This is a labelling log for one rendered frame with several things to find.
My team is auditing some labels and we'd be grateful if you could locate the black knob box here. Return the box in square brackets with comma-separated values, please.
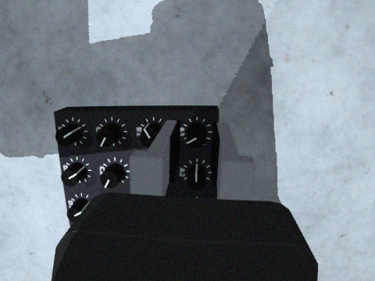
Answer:
[54, 105, 219, 226]

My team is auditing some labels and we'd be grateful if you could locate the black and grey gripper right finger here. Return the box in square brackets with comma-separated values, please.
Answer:
[211, 122, 255, 201]

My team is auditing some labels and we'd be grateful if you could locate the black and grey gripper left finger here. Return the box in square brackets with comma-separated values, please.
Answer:
[129, 120, 180, 196]

